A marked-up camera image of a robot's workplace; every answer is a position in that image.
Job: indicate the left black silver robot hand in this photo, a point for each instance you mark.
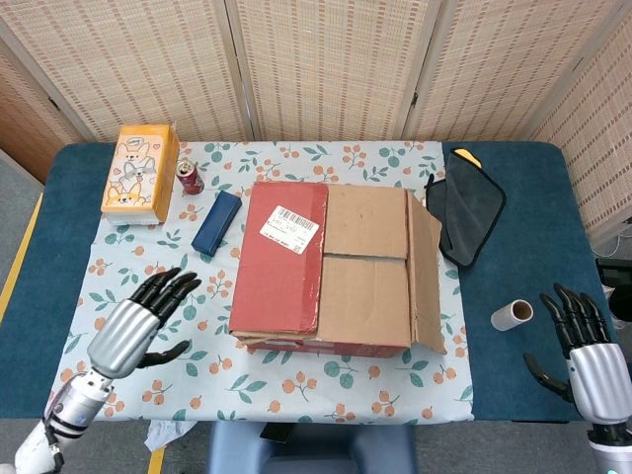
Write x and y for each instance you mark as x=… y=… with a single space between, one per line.
x=123 y=336

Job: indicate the floral fruit print tablecloth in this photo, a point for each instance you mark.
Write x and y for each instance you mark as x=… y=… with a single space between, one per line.
x=247 y=390

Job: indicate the orange corgi tissue pack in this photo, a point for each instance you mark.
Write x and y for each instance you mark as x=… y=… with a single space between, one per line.
x=138 y=168

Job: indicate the red cardboard shipping box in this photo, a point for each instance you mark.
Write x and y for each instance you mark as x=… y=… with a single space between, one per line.
x=281 y=276

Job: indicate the woven bamboo folding screen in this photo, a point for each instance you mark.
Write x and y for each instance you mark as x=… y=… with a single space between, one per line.
x=321 y=64

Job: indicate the dark blue rectangular case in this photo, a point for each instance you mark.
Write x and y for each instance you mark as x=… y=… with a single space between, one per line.
x=214 y=224

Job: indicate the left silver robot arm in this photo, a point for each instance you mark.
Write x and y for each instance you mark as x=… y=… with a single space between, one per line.
x=64 y=419

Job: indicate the grey cloth with black trim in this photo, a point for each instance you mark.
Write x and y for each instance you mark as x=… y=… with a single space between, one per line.
x=469 y=217

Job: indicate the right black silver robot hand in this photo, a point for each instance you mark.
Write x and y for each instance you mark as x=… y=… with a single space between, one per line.
x=600 y=380

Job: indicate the crumpled pale cloth scrap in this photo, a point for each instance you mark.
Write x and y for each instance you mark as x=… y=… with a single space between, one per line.
x=165 y=433

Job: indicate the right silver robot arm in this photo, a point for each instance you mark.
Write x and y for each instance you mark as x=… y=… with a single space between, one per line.
x=612 y=447

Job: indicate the white cardboard tube roll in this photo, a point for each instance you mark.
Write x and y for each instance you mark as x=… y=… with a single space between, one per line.
x=506 y=318

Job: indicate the red soda can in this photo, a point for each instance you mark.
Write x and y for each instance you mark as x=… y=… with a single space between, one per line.
x=191 y=180

